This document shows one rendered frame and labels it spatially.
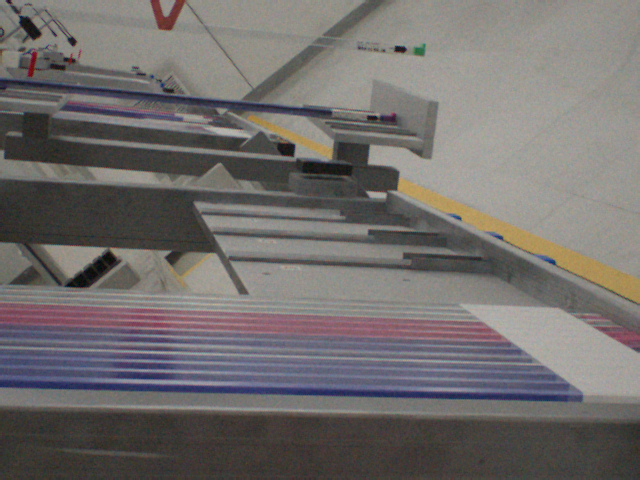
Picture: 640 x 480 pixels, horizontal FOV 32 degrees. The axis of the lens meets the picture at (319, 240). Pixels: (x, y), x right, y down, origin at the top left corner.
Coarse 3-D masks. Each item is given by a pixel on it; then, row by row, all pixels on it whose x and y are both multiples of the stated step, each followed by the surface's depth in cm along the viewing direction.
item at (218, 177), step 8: (216, 168) 135; (224, 168) 135; (200, 176) 137; (208, 176) 135; (216, 176) 135; (224, 176) 135; (184, 184) 140; (192, 184) 135; (200, 184) 135; (208, 184) 135; (216, 184) 135; (224, 184) 136; (232, 184) 136
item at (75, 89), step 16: (0, 80) 131; (16, 80) 131; (32, 80) 132; (96, 96) 133; (112, 96) 133; (128, 96) 134; (144, 96) 134; (160, 96) 134; (176, 96) 134; (192, 96) 135; (272, 112) 136; (288, 112) 137; (304, 112) 137; (320, 112) 137
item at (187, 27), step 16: (32, 16) 120; (48, 16) 120; (64, 16) 120; (80, 16) 121; (96, 16) 121; (112, 16) 121; (128, 16) 121; (192, 32) 123; (208, 32) 123; (224, 32) 123; (240, 32) 123; (256, 32) 124; (272, 32) 124; (352, 48) 125; (416, 48) 126
